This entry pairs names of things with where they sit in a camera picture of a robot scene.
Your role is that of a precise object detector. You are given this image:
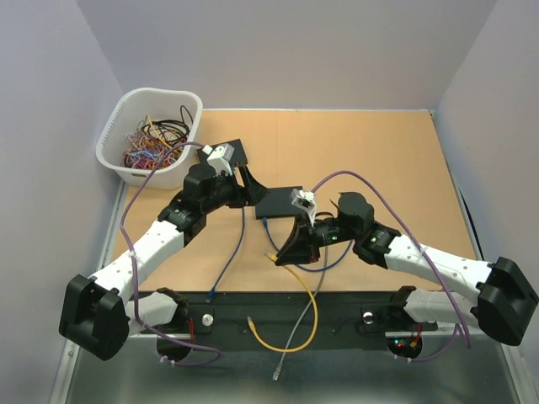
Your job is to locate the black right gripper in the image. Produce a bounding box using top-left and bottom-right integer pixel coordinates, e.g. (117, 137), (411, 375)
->
(274, 212), (359, 267)

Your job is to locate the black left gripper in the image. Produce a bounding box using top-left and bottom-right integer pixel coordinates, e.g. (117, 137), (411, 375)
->
(202, 166), (270, 215)

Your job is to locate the black network switch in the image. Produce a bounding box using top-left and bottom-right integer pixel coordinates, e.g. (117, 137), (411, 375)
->
(196, 139), (248, 167)
(255, 185), (302, 220)

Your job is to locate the yellow ethernet cable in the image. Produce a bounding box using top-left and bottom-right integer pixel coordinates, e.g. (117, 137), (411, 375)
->
(246, 251), (319, 353)

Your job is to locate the dark blue ethernet cable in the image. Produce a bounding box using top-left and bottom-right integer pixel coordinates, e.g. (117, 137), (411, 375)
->
(205, 205), (248, 302)

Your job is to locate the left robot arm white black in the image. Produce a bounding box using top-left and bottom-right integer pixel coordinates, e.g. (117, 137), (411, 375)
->
(59, 163), (268, 360)

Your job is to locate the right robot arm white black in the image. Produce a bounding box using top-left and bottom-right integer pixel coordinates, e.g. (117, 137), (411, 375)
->
(275, 189), (538, 346)

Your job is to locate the white plastic basket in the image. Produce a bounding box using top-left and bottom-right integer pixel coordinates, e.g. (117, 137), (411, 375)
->
(95, 88), (203, 186)

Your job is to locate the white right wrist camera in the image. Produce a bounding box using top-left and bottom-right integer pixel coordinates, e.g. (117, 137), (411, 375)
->
(290, 189), (318, 226)

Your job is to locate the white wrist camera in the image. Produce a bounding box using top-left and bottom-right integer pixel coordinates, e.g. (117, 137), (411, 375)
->
(290, 189), (318, 226)
(201, 143), (233, 176)

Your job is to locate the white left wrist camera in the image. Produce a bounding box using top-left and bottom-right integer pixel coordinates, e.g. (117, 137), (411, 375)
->
(201, 143), (233, 176)

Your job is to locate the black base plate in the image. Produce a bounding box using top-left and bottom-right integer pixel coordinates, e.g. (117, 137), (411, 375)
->
(158, 287), (437, 352)

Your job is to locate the grey ethernet cable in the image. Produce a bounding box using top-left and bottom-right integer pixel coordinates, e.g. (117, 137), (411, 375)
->
(271, 260), (329, 383)

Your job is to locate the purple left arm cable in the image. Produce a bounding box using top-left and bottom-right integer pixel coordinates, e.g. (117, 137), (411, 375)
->
(120, 141), (222, 367)

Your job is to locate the aluminium mounting rail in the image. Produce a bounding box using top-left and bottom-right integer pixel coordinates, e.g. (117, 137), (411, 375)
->
(67, 299), (523, 338)

